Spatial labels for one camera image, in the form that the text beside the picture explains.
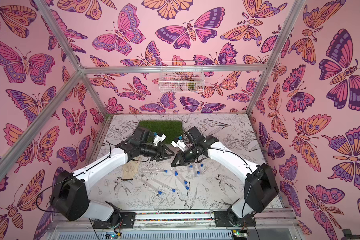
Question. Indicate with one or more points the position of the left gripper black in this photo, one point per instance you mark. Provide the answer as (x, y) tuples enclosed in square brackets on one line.
[(162, 158)]

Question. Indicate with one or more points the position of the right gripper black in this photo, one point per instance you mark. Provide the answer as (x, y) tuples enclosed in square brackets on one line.
[(186, 154)]

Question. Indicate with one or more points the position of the test tube blue stopper two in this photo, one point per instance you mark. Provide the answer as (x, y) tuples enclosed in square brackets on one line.
[(181, 179)]

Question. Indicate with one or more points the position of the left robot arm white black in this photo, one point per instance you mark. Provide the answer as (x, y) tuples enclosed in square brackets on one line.
[(70, 194)]

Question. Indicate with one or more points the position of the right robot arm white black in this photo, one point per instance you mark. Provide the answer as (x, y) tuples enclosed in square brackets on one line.
[(260, 186)]

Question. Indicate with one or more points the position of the test tube blue stopper left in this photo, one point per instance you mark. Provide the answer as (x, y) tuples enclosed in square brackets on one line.
[(155, 170)]

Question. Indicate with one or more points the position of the test tube blue stopper front-middle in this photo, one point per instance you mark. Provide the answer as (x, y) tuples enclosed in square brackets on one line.
[(164, 185)]

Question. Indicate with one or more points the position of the green artificial grass mat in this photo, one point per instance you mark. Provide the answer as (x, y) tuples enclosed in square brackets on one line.
[(172, 129)]

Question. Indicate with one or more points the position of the beige work glove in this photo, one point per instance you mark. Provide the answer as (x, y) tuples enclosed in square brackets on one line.
[(130, 169)]

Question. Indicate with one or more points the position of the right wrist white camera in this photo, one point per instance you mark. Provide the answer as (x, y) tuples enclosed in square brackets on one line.
[(178, 142)]

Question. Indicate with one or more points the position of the white wire basket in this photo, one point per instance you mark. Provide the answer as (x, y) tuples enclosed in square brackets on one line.
[(182, 77)]

